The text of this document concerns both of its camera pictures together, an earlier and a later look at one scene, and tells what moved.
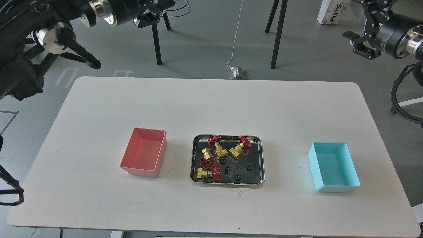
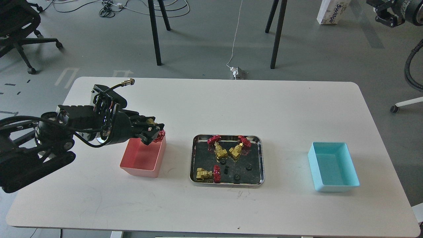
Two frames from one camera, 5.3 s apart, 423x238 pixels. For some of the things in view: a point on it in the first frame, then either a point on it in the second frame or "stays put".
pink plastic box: x=144 y=153 stays put
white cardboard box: x=331 y=11 stays put
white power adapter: x=235 y=71 stays put
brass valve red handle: x=207 y=161 to x=162 y=133
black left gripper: x=155 y=7 to x=126 y=125
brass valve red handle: x=236 y=151 stays put
